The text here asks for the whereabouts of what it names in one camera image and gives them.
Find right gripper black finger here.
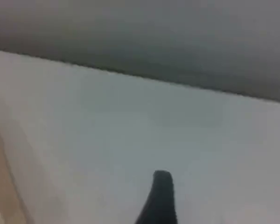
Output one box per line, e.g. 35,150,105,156
133,169,179,224

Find white canvas bag green handles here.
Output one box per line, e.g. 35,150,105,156
0,116,35,224

